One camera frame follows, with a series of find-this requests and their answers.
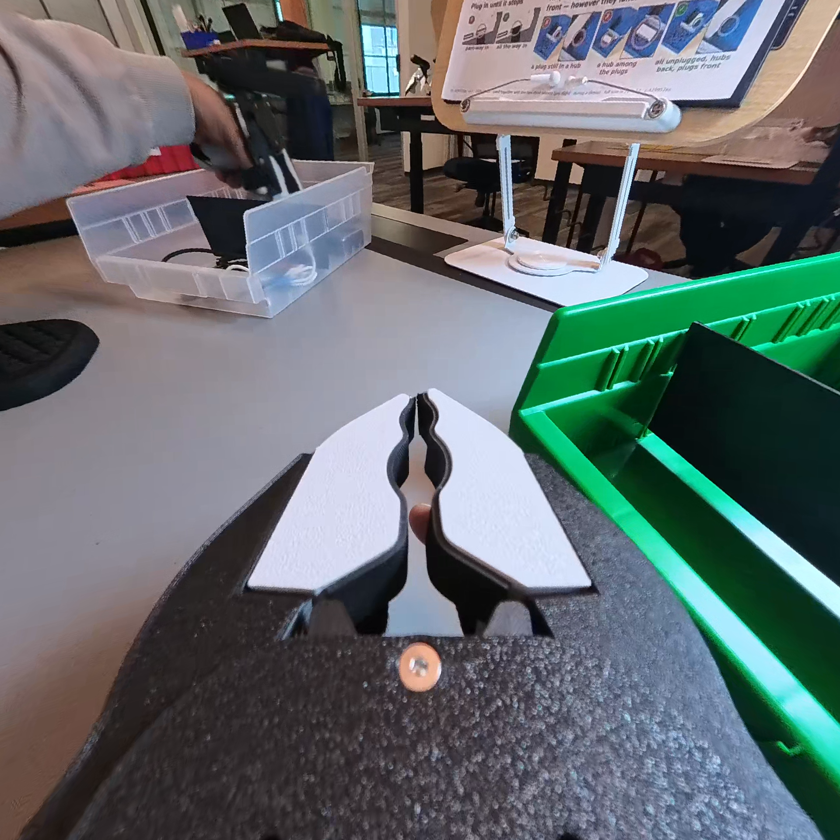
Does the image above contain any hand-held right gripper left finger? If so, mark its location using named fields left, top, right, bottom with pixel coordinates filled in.
left=246, top=394, right=417, bottom=636

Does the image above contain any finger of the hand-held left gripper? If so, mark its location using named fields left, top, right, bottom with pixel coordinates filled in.
left=270, top=147, right=304, bottom=199

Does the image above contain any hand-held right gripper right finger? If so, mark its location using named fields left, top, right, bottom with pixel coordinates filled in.
left=416, top=388, right=595, bottom=636

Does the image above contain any white cable with blue tape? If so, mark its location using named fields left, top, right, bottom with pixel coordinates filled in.
left=226, top=261, right=317, bottom=290

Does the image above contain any black usb cable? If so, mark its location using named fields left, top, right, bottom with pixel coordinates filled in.
left=159, top=246, right=231, bottom=270

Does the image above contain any clear plastic bin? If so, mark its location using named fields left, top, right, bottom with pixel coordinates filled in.
left=66, top=159, right=375, bottom=320

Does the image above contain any green plastic bin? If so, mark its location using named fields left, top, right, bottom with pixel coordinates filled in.
left=507, top=251, right=840, bottom=811

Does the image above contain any person's left forearm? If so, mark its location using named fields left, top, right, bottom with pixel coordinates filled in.
left=0, top=12, right=198, bottom=219

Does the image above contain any person's left hand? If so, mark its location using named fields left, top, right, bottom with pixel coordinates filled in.
left=182, top=71, right=256, bottom=189

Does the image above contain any wooden top desk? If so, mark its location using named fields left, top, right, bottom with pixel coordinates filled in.
left=356, top=94, right=473, bottom=215
left=180, top=20, right=345, bottom=161

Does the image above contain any red plastic bin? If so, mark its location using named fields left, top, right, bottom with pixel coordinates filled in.
left=98, top=144, right=201, bottom=185

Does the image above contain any black office chair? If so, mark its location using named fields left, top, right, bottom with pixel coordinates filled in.
left=443, top=134, right=542, bottom=227

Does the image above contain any black pouch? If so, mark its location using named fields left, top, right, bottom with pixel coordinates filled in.
left=0, top=318, right=101, bottom=413

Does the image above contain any printed instruction sheet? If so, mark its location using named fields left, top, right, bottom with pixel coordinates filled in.
left=441, top=0, right=808, bottom=109

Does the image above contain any wooden instruction board stand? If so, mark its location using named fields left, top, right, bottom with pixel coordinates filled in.
left=430, top=0, right=840, bottom=309

